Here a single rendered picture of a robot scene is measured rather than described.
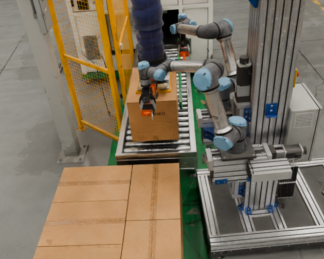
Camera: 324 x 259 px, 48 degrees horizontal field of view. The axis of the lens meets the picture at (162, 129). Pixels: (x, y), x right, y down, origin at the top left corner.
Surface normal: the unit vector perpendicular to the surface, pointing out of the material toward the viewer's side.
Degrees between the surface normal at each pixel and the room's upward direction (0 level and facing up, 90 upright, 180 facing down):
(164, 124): 90
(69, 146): 90
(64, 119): 90
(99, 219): 0
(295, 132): 90
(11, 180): 0
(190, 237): 0
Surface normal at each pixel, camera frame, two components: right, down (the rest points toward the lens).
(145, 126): -0.02, 0.60
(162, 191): -0.07, -0.80
